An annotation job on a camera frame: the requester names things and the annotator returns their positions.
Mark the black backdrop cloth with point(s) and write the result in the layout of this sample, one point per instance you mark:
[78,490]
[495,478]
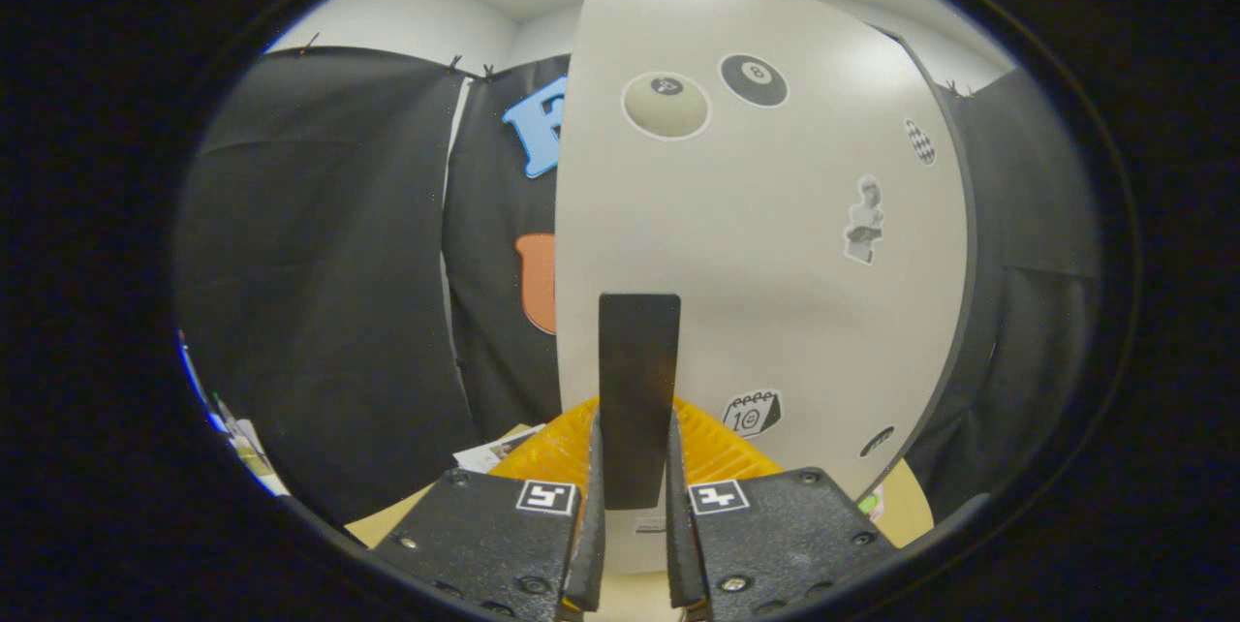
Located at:
[320,264]

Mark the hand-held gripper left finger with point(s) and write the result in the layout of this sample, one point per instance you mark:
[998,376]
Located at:
[588,554]

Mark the white cover book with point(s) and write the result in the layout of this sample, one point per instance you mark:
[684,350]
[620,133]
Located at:
[489,452]

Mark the beige shoe cabinet door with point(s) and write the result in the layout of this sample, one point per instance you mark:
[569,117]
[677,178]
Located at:
[756,293]

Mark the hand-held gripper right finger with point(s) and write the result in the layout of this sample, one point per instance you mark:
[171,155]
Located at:
[681,554]

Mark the small colourful clutter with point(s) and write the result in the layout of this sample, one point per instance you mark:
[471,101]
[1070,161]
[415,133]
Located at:
[242,443]

